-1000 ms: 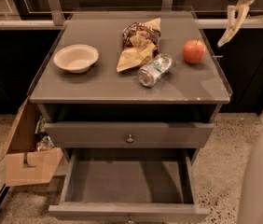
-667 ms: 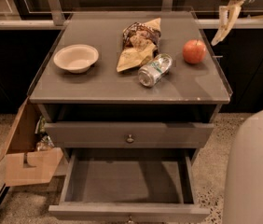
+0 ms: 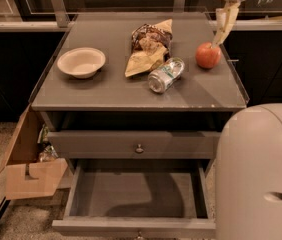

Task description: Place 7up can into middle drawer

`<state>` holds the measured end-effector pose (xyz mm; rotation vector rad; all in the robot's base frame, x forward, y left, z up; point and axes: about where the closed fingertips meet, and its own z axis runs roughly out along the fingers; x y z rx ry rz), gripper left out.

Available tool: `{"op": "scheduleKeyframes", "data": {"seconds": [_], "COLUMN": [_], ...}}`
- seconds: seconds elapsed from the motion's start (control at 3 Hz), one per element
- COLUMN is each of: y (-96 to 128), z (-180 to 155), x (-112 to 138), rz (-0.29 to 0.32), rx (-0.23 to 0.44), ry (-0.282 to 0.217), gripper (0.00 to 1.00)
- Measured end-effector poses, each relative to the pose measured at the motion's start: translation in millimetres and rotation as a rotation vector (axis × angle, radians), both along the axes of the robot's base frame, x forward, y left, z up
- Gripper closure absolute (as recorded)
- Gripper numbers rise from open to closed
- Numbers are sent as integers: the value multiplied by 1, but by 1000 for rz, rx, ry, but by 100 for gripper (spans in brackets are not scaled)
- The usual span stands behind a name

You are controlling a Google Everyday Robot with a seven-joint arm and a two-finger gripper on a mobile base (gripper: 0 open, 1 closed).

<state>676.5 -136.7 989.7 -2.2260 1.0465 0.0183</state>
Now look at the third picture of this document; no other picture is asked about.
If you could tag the brown yellow chip bag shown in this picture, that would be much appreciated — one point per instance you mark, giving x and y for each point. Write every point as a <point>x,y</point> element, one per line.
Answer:
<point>150,47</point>

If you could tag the silver green 7up can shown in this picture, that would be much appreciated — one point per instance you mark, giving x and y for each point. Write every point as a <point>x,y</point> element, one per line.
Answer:
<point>160,79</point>

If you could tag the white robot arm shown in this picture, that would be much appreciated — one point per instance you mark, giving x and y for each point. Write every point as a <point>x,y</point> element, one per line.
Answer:
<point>248,175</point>

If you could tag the grey drawer cabinet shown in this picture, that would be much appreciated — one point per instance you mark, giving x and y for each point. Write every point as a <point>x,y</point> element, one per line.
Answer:
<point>200,101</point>

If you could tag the round metal drawer knob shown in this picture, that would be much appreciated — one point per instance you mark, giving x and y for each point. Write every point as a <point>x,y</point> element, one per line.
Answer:
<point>139,149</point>

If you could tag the closed grey top drawer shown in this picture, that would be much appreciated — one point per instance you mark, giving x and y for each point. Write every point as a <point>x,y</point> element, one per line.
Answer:
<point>122,144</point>

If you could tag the open grey middle drawer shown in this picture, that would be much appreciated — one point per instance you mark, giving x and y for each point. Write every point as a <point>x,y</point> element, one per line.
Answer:
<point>137,199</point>

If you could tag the red apple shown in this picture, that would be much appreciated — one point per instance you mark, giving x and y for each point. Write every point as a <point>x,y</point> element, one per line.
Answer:
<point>207,56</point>

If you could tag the beige paper bowl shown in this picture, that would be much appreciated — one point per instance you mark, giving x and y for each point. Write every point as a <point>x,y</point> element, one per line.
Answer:
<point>81,63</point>

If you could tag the crumpled wrappers in box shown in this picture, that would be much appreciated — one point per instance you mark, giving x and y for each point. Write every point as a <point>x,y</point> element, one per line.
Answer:
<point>46,151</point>

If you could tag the open cardboard box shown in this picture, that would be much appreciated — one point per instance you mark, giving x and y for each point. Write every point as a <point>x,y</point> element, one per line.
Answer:
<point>26,177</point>

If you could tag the metal railing frame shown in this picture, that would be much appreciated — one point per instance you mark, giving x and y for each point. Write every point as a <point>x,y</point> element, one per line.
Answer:
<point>60,12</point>

